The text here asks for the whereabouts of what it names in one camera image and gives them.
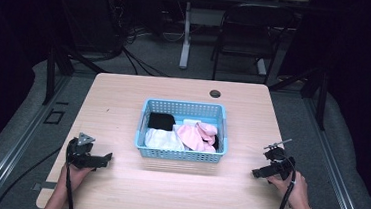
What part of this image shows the pink cloth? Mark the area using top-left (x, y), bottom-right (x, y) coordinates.
top-left (174, 119), bottom-right (220, 154)

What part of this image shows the light blue plastic basket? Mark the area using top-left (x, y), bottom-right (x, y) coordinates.
top-left (132, 96), bottom-right (233, 165)

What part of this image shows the white cloth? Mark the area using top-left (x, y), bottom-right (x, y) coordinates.
top-left (143, 126), bottom-right (187, 152)

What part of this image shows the white desk with legs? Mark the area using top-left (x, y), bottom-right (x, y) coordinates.
top-left (158, 0), bottom-right (312, 80)

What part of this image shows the black metal stand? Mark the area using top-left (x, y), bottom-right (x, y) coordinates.
top-left (41, 37), bottom-right (110, 111)
top-left (264, 62), bottom-right (332, 132)

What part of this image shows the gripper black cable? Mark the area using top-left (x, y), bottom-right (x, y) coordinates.
top-left (60, 143), bottom-right (81, 209)
top-left (261, 154), bottom-right (300, 209)

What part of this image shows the black floor cable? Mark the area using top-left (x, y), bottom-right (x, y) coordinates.
top-left (0, 141), bottom-right (64, 209)

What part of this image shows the person's left hand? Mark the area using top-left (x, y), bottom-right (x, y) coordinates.
top-left (56, 162), bottom-right (96, 194)

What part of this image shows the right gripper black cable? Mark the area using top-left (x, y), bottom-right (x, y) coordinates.
top-left (261, 154), bottom-right (300, 209)

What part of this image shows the black folding chair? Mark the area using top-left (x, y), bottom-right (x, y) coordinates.
top-left (207, 0), bottom-right (298, 89)

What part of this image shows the black cloth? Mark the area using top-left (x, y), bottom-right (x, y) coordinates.
top-left (146, 111), bottom-right (178, 133)

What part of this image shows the person's right hand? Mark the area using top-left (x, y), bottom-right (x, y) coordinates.
top-left (265, 169), bottom-right (311, 209)

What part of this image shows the aluminium floor rail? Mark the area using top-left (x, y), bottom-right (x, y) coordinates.
top-left (0, 69), bottom-right (73, 209)
top-left (294, 95), bottom-right (371, 209)

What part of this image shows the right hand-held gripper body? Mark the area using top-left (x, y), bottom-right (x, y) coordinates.
top-left (261, 136), bottom-right (299, 181)

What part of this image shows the bundle of floor cables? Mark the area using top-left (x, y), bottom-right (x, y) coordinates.
top-left (102, 0), bottom-right (178, 79)

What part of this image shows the dark cloth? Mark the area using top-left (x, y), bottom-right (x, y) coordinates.
top-left (211, 136), bottom-right (221, 152)

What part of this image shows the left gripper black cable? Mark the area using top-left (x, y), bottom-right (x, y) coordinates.
top-left (60, 143), bottom-right (81, 209)

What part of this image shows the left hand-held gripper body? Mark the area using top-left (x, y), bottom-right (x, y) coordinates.
top-left (64, 130), bottom-right (103, 171)

